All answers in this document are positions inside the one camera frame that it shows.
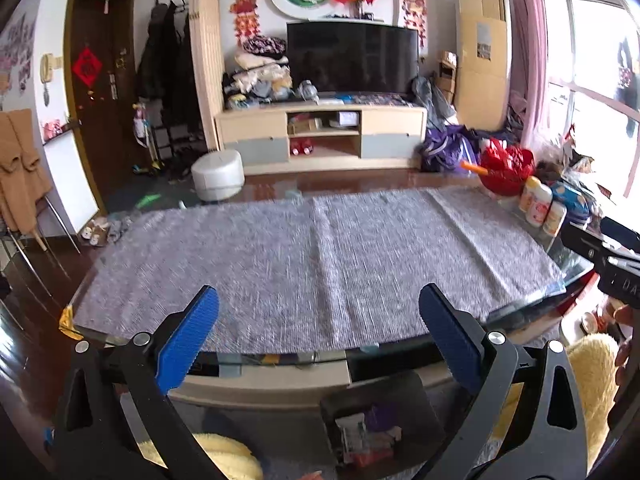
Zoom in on red diamond fu sign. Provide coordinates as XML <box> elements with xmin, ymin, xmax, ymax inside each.
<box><xmin>72</xmin><ymin>47</ymin><xmax>103</xmax><ymax>89</ymax></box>

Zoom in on brown coat on rack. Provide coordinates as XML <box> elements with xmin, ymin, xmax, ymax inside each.
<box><xmin>0</xmin><ymin>108</ymin><xmax>53</xmax><ymax>234</ymax></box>

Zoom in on pink curtain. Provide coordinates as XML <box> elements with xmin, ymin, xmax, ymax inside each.
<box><xmin>512</xmin><ymin>0</ymin><xmax>548</xmax><ymax>151</ymax></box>

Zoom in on small white yellow bottle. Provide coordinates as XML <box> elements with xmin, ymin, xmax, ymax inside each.
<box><xmin>542</xmin><ymin>200</ymin><xmax>567</xmax><ymax>237</ymax></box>

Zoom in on black flat television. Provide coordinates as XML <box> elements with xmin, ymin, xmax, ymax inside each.
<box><xmin>286</xmin><ymin>20</ymin><xmax>419</xmax><ymax>94</ymax></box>

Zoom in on beige TV cabinet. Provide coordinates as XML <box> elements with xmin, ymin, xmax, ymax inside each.
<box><xmin>215</xmin><ymin>102</ymin><xmax>427</xmax><ymax>176</ymax></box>

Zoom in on orange tube handle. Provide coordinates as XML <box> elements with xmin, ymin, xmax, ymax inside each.
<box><xmin>460</xmin><ymin>160</ymin><xmax>489</xmax><ymax>176</ymax></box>

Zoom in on purple bag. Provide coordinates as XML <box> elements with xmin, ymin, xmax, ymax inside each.
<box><xmin>416</xmin><ymin>125</ymin><xmax>478</xmax><ymax>174</ymax></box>

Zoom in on beige folding screen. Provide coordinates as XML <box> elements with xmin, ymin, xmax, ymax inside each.
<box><xmin>188</xmin><ymin>0</ymin><xmax>224</xmax><ymax>151</ymax></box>

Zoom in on person's right hand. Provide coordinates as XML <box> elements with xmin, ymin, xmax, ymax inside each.
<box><xmin>614</xmin><ymin>304</ymin><xmax>639</xmax><ymax>389</ymax></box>

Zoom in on cream standing air conditioner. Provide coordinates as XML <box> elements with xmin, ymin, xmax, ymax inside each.
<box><xmin>454</xmin><ymin>0</ymin><xmax>512</xmax><ymax>131</ymax></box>

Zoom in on blue cookie tin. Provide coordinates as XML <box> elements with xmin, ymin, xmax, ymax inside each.
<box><xmin>551</xmin><ymin>180</ymin><xmax>596</xmax><ymax>226</ymax></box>

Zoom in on pile of clothes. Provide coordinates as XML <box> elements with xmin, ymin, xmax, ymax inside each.
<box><xmin>222</xmin><ymin>36</ymin><xmax>293</xmax><ymax>110</ymax></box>

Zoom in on yellow fluffy cushion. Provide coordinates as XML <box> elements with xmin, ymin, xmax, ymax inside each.
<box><xmin>491</xmin><ymin>331</ymin><xmax>622</xmax><ymax>470</ymax></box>

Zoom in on black trash bin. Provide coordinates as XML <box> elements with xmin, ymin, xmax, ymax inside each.
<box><xmin>320</xmin><ymin>372</ymin><xmax>445</xmax><ymax>479</ymax></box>

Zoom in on grey woven table mat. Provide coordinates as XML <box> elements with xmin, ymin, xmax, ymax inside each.
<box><xmin>74</xmin><ymin>186</ymin><xmax>563</xmax><ymax>354</ymax></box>

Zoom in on dark brown door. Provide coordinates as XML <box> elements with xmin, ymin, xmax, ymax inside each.
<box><xmin>63</xmin><ymin>0</ymin><xmax>148</xmax><ymax>212</ymax></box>

